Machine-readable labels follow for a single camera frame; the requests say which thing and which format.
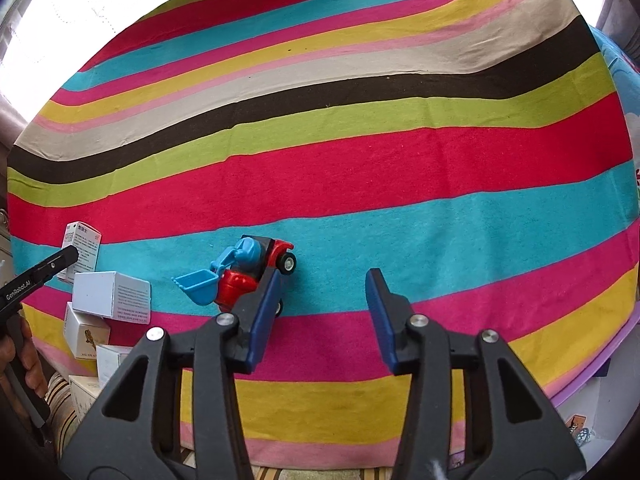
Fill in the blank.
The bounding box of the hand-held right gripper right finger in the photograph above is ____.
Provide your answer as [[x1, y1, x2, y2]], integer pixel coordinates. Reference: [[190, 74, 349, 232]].
[[364, 267, 587, 480]]

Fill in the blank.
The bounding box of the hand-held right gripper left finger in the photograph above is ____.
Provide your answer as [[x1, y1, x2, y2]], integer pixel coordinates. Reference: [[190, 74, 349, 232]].
[[60, 265, 283, 480]]

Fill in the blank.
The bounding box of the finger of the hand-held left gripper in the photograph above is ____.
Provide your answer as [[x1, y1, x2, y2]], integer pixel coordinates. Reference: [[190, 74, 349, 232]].
[[0, 246, 80, 311]]

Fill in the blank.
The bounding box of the small white medicine box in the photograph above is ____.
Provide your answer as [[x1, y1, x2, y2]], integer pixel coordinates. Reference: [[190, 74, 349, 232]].
[[59, 221, 102, 284]]

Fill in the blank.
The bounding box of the red and blue toy excavator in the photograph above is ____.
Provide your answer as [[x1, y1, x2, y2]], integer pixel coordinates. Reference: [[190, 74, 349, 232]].
[[171, 234, 297, 319]]

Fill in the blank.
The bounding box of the purple and white storage box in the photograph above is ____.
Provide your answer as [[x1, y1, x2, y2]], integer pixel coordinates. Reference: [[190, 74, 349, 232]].
[[550, 305, 640, 466]]

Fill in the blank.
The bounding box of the person's left hand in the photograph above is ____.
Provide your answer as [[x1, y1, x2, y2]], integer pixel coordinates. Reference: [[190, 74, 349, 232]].
[[12, 317, 50, 402]]

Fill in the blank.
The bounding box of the cream cardboard box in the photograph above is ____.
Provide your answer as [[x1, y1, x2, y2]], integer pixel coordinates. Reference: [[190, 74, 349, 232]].
[[69, 375, 105, 426]]

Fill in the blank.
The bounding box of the white box with fine print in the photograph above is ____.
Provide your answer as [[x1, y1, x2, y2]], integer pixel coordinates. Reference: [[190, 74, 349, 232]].
[[72, 271, 152, 325]]

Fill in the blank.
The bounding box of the white box with gold figure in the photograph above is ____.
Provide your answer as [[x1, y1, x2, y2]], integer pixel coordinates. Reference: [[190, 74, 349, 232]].
[[64, 302, 111, 361]]

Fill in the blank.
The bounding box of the plain small white box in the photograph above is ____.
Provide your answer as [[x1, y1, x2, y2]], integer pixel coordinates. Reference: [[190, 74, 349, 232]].
[[96, 344, 134, 387]]

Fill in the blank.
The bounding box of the colourful striped table cloth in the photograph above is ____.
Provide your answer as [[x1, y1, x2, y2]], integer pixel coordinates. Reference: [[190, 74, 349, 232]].
[[7, 0, 640, 472]]

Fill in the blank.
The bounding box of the cartoon printed blue cloth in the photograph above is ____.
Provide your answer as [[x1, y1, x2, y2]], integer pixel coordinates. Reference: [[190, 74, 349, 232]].
[[590, 25, 640, 186]]

